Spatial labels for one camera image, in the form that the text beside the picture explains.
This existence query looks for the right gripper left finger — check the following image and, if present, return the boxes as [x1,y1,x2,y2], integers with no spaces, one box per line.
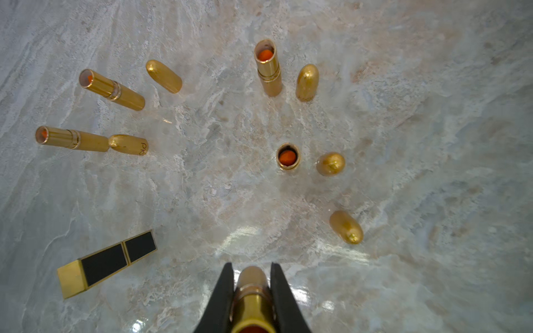
[194,262,235,333]

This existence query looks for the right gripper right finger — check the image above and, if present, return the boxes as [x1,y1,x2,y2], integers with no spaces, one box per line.
[270,263,311,333]

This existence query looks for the gold lipstick cap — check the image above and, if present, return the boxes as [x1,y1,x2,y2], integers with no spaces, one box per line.
[296,64,319,102]
[108,135,149,156]
[316,152,346,176]
[329,210,364,244]
[145,60,183,94]

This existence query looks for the small yellow green box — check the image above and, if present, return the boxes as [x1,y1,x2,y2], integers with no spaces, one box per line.
[57,230,157,299]

